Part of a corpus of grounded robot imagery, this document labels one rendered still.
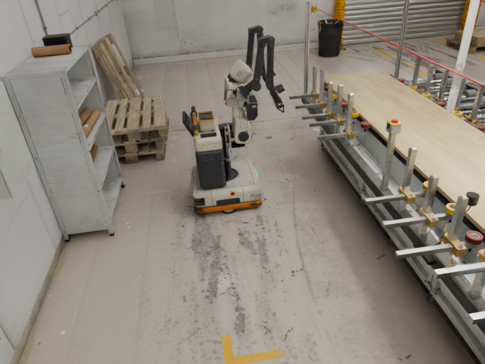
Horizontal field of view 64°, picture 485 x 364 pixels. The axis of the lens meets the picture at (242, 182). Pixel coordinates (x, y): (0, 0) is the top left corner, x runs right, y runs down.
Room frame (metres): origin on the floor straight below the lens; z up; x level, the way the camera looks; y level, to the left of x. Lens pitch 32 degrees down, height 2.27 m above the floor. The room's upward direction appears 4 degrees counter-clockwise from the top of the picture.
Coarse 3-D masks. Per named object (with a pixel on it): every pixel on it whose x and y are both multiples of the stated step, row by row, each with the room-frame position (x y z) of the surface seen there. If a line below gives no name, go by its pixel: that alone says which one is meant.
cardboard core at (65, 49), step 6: (36, 48) 3.40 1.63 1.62; (42, 48) 3.40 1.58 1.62; (48, 48) 3.40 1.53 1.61; (54, 48) 3.40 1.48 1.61; (60, 48) 3.41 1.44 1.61; (66, 48) 3.41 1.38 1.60; (36, 54) 3.38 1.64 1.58; (42, 54) 3.39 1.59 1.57; (48, 54) 3.40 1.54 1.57; (54, 54) 3.41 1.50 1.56; (60, 54) 3.42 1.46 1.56
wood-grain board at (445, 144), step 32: (384, 96) 3.64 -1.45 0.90; (416, 96) 3.58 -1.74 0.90; (384, 128) 2.91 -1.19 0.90; (416, 128) 2.87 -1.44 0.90; (448, 128) 2.83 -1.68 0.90; (416, 160) 2.35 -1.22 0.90; (448, 160) 2.32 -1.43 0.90; (480, 160) 2.29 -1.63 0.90; (448, 192) 1.94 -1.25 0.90; (480, 192) 1.92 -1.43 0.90; (480, 224) 1.62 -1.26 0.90
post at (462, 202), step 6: (462, 198) 1.55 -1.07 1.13; (456, 204) 1.58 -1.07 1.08; (462, 204) 1.55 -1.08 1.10; (456, 210) 1.56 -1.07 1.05; (462, 210) 1.55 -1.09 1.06; (456, 216) 1.55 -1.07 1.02; (462, 216) 1.55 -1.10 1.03; (456, 222) 1.55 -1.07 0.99; (450, 228) 1.57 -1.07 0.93; (456, 228) 1.55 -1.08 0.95; (450, 234) 1.56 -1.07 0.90; (456, 234) 1.55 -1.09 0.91; (450, 252) 1.55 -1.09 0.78
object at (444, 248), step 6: (432, 246) 1.52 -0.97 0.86; (438, 246) 1.52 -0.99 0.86; (444, 246) 1.51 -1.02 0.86; (450, 246) 1.51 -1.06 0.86; (468, 246) 1.51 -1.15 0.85; (474, 246) 1.52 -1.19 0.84; (396, 252) 1.50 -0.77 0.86; (402, 252) 1.49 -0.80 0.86; (408, 252) 1.49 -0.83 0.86; (414, 252) 1.49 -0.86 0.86; (420, 252) 1.49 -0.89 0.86; (426, 252) 1.49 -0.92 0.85; (432, 252) 1.50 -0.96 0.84; (438, 252) 1.50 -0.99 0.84; (402, 258) 1.48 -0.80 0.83
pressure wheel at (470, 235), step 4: (468, 232) 1.56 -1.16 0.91; (472, 232) 1.56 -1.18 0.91; (476, 232) 1.55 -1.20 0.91; (468, 236) 1.53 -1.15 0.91; (472, 236) 1.53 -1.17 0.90; (476, 236) 1.53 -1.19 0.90; (480, 236) 1.52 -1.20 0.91; (468, 240) 1.52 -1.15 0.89; (472, 240) 1.50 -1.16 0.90; (476, 240) 1.50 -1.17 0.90; (480, 240) 1.49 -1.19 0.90; (472, 244) 1.50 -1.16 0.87; (476, 244) 1.49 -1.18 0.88
